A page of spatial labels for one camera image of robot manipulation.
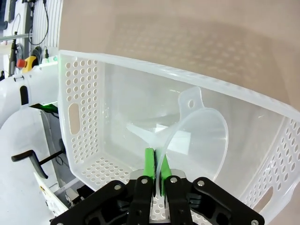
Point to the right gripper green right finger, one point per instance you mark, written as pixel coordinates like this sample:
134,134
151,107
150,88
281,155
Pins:
178,194

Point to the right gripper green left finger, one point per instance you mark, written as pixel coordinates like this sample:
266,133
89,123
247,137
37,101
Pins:
149,164

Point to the translucent plastic funnel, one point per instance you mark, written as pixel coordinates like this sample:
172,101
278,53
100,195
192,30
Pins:
201,131

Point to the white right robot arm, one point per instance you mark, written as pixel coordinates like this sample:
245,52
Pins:
18,131

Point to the white perforated plastic basket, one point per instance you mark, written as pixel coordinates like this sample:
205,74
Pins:
140,93

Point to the yellow emergency stop button box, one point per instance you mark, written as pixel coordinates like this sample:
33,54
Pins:
29,62

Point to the white slatted mounting panel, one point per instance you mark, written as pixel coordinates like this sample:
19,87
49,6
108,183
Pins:
50,23

